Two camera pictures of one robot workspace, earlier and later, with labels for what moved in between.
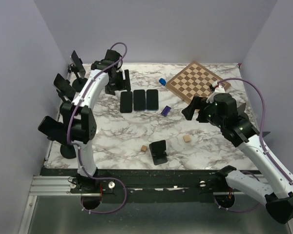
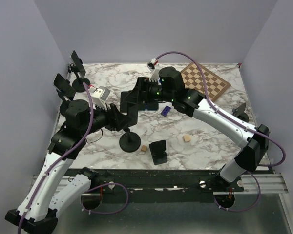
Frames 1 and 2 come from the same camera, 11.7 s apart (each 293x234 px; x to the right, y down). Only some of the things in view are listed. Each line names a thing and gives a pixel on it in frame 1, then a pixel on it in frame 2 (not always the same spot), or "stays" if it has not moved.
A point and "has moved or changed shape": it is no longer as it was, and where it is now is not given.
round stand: [61, 96] stays
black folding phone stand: [158, 149] stays
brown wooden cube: [143, 148] stays
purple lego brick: [166, 110] stays
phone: [63, 86] stays
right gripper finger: [197, 103] → [136, 94]
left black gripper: [110, 89] → [118, 120]
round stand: [67, 151] has moved or changed shape
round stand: [241, 115] stays
